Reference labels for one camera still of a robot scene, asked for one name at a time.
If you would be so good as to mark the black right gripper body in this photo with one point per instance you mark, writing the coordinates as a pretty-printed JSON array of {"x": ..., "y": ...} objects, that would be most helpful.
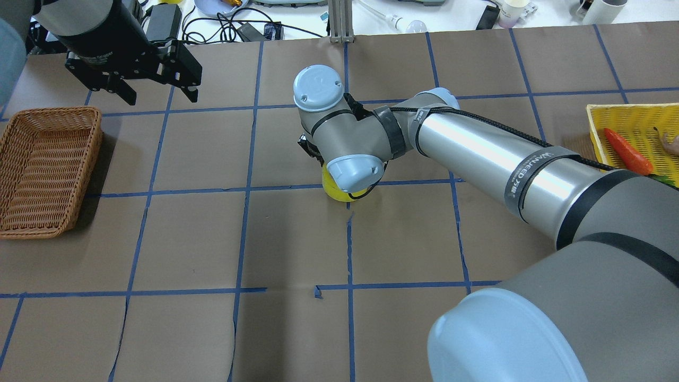
[{"x": 304, "y": 144}]

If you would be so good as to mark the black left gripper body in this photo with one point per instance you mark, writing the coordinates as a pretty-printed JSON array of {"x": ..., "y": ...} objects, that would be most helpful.
[{"x": 94, "y": 25}]

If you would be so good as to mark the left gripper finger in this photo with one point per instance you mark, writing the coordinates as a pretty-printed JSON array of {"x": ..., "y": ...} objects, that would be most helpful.
[
  {"x": 178, "y": 67},
  {"x": 118, "y": 86}
]

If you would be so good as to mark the yellow tape roll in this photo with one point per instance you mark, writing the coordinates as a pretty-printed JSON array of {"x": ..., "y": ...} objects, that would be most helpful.
[{"x": 334, "y": 192}]

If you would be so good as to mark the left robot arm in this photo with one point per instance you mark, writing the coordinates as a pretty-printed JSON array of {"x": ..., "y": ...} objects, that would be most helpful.
[{"x": 57, "y": 17}]

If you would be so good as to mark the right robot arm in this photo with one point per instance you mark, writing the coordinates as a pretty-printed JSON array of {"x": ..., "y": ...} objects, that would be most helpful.
[{"x": 603, "y": 307}]

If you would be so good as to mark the black power adapter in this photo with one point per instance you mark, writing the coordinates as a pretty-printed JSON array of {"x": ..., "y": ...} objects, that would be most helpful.
[{"x": 163, "y": 22}]

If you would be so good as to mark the blue plate with brass part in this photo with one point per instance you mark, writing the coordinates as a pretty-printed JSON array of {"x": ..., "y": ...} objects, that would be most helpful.
[{"x": 213, "y": 8}]

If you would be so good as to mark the brown wicker basket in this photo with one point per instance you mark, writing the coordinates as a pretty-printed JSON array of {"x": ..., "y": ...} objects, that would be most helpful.
[{"x": 47, "y": 158}]

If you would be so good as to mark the yellow plastic basket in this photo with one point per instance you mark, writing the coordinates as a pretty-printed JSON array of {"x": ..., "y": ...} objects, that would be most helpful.
[{"x": 635, "y": 123}]

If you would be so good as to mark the toy carrot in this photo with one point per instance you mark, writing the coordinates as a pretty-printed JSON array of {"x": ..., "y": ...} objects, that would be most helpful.
[{"x": 631, "y": 158}]

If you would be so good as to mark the brown toy animal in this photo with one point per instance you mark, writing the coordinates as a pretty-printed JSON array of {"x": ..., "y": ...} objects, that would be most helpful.
[{"x": 669, "y": 147}]

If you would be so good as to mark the aluminium frame post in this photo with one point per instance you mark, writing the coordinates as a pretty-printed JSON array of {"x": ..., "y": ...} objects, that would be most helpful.
[{"x": 340, "y": 21}]

